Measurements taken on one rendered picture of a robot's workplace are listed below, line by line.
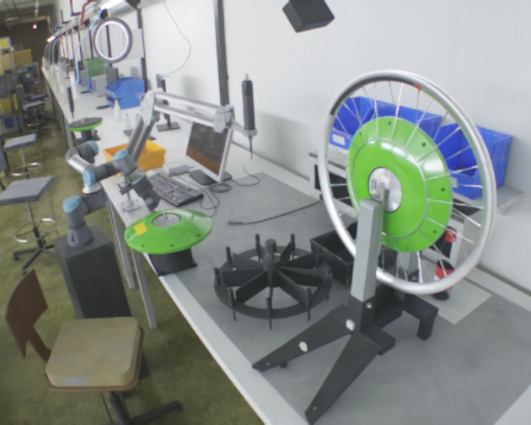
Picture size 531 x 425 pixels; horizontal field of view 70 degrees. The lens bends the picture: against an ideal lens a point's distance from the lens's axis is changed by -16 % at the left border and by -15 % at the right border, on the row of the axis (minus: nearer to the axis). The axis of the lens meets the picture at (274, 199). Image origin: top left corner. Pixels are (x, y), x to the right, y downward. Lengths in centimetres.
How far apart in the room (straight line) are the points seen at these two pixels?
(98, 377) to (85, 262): 57
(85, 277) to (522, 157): 179
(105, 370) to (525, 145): 161
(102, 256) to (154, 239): 61
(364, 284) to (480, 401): 42
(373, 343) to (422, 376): 16
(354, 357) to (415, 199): 40
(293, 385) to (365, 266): 34
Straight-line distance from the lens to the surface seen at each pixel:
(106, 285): 207
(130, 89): 480
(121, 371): 164
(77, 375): 168
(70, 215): 198
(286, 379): 110
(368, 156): 99
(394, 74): 93
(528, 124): 140
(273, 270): 128
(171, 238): 142
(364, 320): 109
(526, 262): 152
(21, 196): 354
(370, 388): 109
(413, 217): 94
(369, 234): 96
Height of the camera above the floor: 173
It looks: 24 degrees down
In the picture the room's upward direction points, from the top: 3 degrees counter-clockwise
